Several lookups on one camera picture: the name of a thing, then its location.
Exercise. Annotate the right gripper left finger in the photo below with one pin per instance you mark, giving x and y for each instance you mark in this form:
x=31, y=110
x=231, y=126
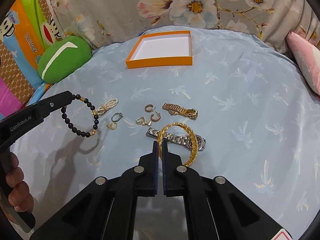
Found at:
x=106, y=208

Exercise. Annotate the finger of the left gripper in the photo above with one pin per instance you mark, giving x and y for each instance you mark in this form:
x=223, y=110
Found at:
x=53, y=103

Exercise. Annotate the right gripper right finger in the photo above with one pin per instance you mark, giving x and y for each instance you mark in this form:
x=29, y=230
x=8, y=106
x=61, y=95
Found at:
x=215, y=208

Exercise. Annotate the small gold hoop earring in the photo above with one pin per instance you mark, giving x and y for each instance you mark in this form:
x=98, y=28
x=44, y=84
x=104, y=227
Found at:
x=112, y=125

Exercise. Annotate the gold chain bangle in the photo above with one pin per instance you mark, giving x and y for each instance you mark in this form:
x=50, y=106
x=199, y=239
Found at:
x=192, y=137

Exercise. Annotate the silver wrist watch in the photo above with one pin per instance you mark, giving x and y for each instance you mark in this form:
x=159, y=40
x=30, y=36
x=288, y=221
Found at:
x=178, y=140

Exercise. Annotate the gold pearl earring pair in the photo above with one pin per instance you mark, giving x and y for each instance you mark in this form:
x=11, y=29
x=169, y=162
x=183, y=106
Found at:
x=143, y=122

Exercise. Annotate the person's left hand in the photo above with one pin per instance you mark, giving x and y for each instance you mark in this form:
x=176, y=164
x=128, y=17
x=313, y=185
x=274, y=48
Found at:
x=20, y=198

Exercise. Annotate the green plush pillow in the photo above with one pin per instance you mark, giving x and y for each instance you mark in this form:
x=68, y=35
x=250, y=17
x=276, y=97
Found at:
x=63, y=58

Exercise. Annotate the colourful monkey cartoon blanket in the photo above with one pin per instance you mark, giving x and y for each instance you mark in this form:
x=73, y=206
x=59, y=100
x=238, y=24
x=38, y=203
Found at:
x=27, y=31

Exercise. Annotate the grey floral blanket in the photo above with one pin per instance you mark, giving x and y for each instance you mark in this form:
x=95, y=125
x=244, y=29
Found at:
x=104, y=22

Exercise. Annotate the light blue palm bedsheet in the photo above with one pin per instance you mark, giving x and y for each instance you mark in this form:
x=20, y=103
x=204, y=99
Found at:
x=258, y=115

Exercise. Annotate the orange cardboard box tray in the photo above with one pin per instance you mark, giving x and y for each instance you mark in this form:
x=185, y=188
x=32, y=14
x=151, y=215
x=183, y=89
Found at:
x=169, y=48

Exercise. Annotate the pink white pillow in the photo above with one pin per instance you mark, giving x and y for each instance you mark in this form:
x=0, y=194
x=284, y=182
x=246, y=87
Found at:
x=307, y=57

